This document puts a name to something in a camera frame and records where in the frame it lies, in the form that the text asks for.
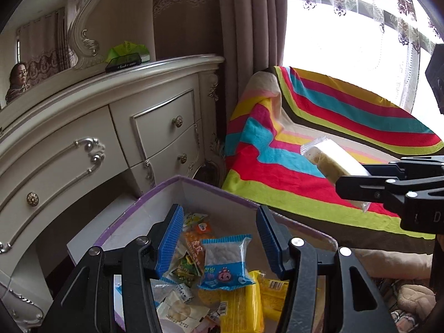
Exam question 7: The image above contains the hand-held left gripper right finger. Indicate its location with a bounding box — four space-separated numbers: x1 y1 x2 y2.
256 205 398 333

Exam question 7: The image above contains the white ornate dresser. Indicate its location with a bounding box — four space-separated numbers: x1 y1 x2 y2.
0 54 226 330

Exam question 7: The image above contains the black flat case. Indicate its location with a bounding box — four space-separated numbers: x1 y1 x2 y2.
105 53 142 73

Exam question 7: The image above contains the green plastic bag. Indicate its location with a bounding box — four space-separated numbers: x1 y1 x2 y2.
106 41 150 64

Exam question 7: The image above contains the purple-edged storage box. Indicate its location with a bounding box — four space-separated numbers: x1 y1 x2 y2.
94 175 339 333

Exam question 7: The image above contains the clear long white cake packet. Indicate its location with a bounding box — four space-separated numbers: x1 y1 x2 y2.
300 135 373 214

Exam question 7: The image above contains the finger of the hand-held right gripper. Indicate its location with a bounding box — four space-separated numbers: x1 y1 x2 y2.
362 156 444 178
335 175 417 203

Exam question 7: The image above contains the person's right forearm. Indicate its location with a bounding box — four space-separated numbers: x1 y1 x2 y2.
428 234 444 333

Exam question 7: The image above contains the striped colourful blanket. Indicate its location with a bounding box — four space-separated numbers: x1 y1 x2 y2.
222 65 444 240

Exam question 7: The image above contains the white rice cracker packet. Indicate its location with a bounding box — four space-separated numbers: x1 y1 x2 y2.
156 289 210 333

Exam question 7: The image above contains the blue cartoon snack packet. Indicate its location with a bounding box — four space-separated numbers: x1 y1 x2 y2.
198 234 256 291

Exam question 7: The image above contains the ornate framed mirror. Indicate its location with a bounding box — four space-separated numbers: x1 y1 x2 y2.
0 0 105 112

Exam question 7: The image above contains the green pea snack packet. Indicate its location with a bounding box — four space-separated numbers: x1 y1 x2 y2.
173 253 202 285

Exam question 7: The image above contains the clear bread packet orange label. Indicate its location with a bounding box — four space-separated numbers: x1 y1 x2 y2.
182 222 216 274

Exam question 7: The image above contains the beige pillow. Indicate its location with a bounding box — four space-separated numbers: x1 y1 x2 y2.
347 246 434 281

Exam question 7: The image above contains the beige plush slipper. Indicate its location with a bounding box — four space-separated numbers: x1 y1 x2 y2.
382 282 438 333

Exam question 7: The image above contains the small yellow snack packet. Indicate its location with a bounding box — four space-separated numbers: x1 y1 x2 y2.
258 277 290 321

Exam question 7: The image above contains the pale yellow printed packet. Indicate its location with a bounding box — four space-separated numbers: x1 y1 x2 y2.
183 212 209 231

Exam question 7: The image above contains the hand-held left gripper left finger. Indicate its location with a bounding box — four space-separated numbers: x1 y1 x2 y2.
40 204 184 333

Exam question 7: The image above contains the brown curtain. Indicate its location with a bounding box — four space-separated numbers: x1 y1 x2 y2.
153 0 288 181

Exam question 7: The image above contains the large yellow cake packet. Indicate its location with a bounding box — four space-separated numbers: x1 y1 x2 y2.
218 271 266 333

